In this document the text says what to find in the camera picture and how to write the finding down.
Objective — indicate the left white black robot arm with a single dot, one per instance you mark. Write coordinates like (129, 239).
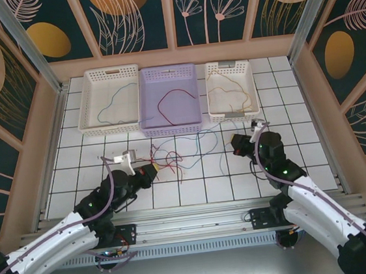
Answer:
(52, 260)

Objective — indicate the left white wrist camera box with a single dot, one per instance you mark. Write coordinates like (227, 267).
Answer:
(126, 159)

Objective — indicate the purple perforated basket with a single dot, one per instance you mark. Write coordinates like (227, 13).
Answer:
(180, 111)

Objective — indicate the aluminium frame post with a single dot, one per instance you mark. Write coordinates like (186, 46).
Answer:
(27, 45)
(314, 15)

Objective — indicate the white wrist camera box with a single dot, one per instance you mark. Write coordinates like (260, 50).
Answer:
(126, 159)
(256, 132)

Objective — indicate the grey metal sheet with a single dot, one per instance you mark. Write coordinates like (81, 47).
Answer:
(197, 273)

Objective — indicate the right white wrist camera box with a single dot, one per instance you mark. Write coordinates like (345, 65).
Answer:
(256, 132)

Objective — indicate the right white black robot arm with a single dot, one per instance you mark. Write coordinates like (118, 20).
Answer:
(310, 225)

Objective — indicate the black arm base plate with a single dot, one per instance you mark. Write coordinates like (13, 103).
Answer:
(127, 234)
(260, 218)

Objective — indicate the aluminium side rail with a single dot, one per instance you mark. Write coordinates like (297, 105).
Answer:
(307, 97)
(58, 124)

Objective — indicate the large white perforated basket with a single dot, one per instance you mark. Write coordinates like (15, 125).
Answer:
(107, 99)

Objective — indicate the yellow power connector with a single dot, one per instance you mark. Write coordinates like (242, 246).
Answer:
(119, 253)
(292, 231)

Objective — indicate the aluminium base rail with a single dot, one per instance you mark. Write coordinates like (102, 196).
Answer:
(192, 222)

